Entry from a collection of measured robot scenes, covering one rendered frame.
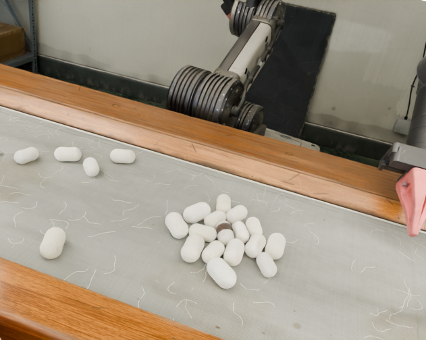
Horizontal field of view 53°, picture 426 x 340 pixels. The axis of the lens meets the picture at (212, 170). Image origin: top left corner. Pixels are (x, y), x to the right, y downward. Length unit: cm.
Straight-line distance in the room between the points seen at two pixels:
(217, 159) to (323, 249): 21
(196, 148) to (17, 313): 37
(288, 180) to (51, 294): 37
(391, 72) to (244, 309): 221
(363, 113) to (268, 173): 200
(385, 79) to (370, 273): 208
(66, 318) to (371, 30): 228
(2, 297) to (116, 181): 24
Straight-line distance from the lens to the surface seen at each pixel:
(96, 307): 39
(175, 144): 66
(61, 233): 47
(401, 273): 56
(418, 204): 56
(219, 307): 43
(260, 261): 47
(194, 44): 262
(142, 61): 277
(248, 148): 66
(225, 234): 49
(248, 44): 96
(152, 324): 38
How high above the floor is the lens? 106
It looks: 30 degrees down
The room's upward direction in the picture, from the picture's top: 11 degrees clockwise
